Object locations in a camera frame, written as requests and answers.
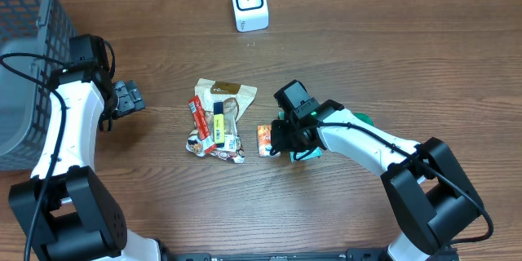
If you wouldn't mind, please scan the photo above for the teal wet wipes pack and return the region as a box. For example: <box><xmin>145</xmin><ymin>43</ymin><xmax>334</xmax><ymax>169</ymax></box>
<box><xmin>290</xmin><ymin>113</ymin><xmax>374</xmax><ymax>162</ymax></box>

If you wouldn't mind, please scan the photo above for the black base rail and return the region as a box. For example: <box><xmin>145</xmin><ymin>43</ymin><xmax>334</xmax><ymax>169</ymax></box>
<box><xmin>170</xmin><ymin>248</ymin><xmax>390</xmax><ymax>261</ymax></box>

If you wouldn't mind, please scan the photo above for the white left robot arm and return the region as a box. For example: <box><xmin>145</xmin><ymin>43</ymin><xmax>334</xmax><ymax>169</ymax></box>
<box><xmin>8</xmin><ymin>34</ymin><xmax>170</xmax><ymax>260</ymax></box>

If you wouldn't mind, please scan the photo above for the brown paper snack bag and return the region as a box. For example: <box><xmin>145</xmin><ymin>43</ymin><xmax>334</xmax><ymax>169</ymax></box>
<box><xmin>194</xmin><ymin>78</ymin><xmax>258</xmax><ymax>122</ymax></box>

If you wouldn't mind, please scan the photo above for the white printed snack packet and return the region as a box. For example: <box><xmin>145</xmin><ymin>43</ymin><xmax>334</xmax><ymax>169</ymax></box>
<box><xmin>185</xmin><ymin>110</ymin><xmax>245</xmax><ymax>164</ymax></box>

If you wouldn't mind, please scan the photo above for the white barcode scanner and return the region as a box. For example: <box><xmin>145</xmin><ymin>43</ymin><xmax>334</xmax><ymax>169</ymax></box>
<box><xmin>232</xmin><ymin>0</ymin><xmax>269</xmax><ymax>33</ymax></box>

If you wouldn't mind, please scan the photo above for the red snack bar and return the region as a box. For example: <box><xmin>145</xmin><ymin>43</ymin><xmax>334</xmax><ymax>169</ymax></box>
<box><xmin>188</xmin><ymin>95</ymin><xmax>217</xmax><ymax>155</ymax></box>

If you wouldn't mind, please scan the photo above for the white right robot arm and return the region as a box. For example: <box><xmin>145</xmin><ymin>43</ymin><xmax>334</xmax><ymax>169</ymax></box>
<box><xmin>271</xmin><ymin>80</ymin><xmax>493</xmax><ymax>260</ymax></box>

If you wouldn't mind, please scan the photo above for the grey plastic basket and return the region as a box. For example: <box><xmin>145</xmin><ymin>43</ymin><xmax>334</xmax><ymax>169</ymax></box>
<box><xmin>1</xmin><ymin>0</ymin><xmax>77</xmax><ymax>170</ymax></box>

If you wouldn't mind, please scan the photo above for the orange tissue pack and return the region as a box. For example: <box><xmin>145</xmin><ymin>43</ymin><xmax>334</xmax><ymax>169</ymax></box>
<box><xmin>257</xmin><ymin>125</ymin><xmax>281</xmax><ymax>157</ymax></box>

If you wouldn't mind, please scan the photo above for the yellow highlighter pen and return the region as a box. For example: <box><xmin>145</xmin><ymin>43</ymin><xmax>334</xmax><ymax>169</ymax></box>
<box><xmin>213</xmin><ymin>102</ymin><xmax>225</xmax><ymax>148</ymax></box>

